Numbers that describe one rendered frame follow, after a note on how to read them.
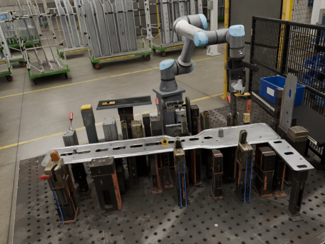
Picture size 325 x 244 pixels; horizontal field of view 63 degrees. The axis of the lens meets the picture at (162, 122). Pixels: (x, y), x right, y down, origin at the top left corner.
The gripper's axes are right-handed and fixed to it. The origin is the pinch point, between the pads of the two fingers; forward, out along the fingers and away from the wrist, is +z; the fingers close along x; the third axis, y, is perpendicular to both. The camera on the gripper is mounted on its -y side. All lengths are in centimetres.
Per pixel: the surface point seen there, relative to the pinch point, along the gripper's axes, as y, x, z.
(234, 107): 0.0, -14.6, 16.1
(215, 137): 17.2, 0.8, 25.9
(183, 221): 46, 33, 54
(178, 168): 43, 22, 28
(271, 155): -6.3, 23.3, 29.5
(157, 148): 53, 6, 23
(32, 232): 127, 27, 48
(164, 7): -40, -797, -14
